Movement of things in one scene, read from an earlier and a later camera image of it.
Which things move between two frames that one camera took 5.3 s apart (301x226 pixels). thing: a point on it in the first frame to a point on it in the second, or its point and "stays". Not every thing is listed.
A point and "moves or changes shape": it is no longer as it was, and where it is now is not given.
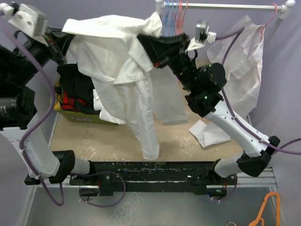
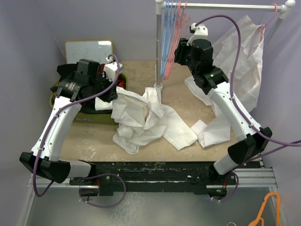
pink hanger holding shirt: [261, 28] stays
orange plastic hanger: [278, 209] stays
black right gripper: [162, 50] to [183, 48]
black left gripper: [59, 40] to [112, 94]
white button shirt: [129, 90] moves or changes shape
